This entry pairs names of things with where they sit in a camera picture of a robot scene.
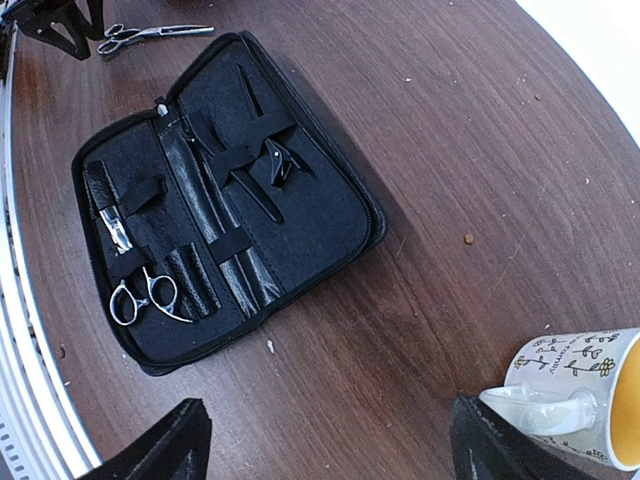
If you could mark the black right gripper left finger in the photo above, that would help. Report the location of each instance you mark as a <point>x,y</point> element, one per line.
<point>175,447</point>

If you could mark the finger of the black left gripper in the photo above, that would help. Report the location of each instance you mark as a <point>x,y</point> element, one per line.
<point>61,23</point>

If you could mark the black comb in case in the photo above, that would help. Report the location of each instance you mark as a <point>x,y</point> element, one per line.
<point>249,280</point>

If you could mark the silver scissors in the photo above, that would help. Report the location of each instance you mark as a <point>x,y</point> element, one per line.
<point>118,36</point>
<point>139,288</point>

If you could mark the black zip tool case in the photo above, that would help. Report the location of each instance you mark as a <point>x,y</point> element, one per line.
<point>317,224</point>

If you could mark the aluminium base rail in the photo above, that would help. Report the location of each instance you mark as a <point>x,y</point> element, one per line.
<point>42,436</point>

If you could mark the white patterned mug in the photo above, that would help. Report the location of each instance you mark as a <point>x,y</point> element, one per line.
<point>578,392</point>

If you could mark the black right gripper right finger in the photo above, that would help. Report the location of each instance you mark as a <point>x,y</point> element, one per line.
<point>485,446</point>

